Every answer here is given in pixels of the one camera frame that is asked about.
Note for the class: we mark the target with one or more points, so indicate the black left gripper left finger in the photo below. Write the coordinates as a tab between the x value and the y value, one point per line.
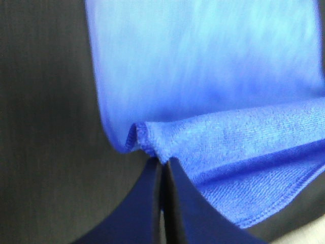
136	219

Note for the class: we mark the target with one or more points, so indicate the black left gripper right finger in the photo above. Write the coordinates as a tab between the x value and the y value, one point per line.
189	217

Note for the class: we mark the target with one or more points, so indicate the blue microfiber towel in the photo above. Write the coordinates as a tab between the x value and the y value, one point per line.
233	89

